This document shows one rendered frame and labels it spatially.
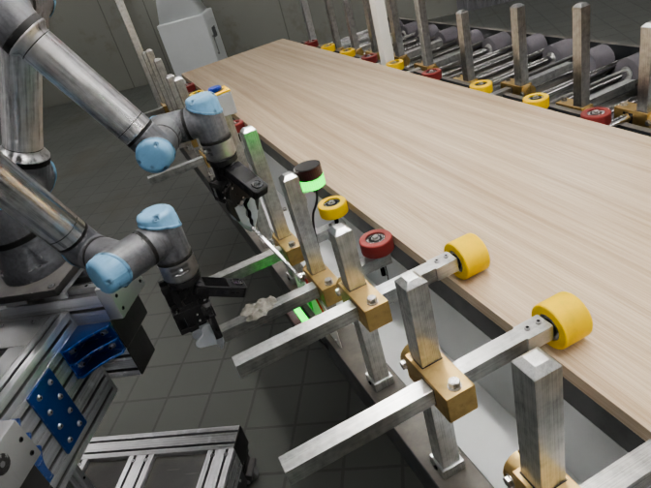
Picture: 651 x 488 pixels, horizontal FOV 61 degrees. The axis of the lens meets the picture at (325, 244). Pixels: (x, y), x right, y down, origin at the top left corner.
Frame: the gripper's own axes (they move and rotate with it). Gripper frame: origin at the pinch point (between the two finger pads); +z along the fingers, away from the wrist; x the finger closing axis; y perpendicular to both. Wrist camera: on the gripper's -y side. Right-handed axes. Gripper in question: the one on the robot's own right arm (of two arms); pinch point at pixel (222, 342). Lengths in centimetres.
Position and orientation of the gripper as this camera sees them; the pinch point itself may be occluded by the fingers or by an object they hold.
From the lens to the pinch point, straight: 129.1
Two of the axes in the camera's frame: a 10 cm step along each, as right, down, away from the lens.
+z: 2.2, 8.3, 5.1
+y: -8.9, 3.9, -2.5
